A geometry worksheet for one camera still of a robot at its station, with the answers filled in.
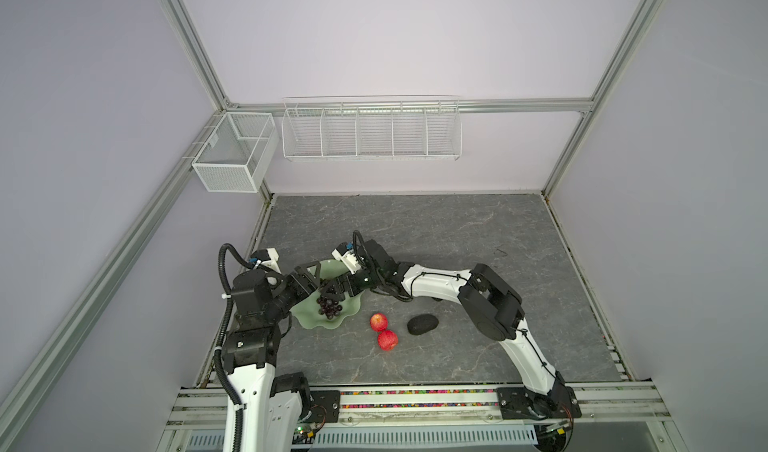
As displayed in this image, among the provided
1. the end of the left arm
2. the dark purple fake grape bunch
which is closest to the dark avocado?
the dark purple fake grape bunch

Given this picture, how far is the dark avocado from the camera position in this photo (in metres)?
0.85

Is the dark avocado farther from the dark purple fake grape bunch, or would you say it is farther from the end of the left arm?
the end of the left arm
